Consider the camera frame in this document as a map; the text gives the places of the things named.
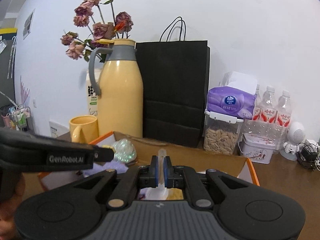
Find iridescent plastic wrap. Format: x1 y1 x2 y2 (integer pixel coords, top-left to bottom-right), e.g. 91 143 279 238
112 139 137 164

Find dried pink flower bouquet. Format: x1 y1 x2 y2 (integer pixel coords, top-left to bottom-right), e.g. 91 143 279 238
60 0 134 62

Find wire storage rack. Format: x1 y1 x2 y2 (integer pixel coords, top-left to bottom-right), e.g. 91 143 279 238
1 105 31 132

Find yellow white plush toy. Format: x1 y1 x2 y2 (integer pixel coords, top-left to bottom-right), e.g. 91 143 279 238
166 189 184 200

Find water bottle right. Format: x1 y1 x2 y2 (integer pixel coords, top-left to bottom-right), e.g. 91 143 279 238
275 90 292 151

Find purple fabric pouch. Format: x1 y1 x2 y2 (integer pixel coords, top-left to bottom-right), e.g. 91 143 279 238
82 160 129 178

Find purple tissue pack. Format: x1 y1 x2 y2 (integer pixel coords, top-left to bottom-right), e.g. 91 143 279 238
207 72 258 119

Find clear snack container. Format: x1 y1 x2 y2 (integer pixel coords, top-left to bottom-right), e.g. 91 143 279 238
203 110 244 155

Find water bottle left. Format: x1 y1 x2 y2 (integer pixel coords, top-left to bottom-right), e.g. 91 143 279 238
252 84 261 121

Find white robot speaker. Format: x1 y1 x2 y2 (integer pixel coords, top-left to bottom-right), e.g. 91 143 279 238
280 121 305 161

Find black tangled cables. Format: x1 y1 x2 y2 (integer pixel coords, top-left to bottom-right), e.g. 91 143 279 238
295 142 320 172

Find yellow ceramic mug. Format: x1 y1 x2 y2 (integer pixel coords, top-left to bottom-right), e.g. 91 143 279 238
69 115 99 144

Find water bottle middle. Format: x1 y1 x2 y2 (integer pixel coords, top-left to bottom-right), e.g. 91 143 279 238
259 86 277 124

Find black paper bag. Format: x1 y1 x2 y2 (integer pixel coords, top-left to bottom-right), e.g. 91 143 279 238
136 16 210 147

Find water bottle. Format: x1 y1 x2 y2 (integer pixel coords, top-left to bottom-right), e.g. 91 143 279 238
259 86 277 124
252 84 261 121
275 90 292 151

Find white booklet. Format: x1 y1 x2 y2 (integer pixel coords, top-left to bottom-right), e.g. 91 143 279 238
49 121 69 138

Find yellow thermos jug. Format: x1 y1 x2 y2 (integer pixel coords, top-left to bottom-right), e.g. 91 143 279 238
88 38 143 138

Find red cardboard pumpkin box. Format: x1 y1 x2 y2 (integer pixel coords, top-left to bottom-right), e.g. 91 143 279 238
37 131 260 191

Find white milk carton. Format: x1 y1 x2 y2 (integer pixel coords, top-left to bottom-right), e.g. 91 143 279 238
86 71 98 116

